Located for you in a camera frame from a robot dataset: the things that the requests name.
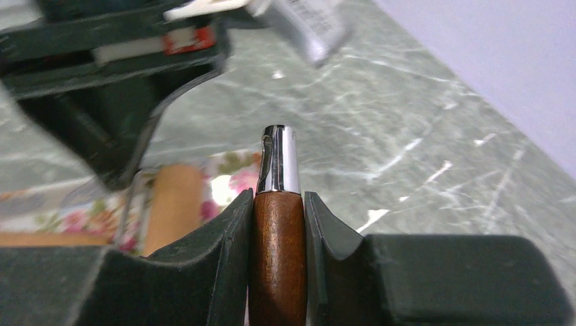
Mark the wooden rolling pin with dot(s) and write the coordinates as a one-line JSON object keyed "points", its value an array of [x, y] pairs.
{"points": [[174, 212]]}

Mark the floral print tray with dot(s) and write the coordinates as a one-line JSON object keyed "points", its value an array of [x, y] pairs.
{"points": [[83, 212]]}

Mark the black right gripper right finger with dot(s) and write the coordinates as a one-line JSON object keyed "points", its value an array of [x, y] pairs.
{"points": [[426, 279]]}

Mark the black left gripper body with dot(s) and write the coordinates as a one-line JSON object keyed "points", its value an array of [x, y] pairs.
{"points": [[78, 44]]}

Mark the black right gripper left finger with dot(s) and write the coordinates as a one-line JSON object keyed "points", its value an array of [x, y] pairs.
{"points": [[200, 279]]}

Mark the wooden handled dough scraper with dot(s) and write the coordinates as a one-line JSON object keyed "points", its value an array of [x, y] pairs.
{"points": [[278, 265]]}

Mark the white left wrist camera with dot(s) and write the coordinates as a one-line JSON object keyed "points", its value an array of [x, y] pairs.
{"points": [[315, 29]]}

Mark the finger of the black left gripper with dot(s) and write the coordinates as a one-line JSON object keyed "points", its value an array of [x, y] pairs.
{"points": [[109, 127]]}

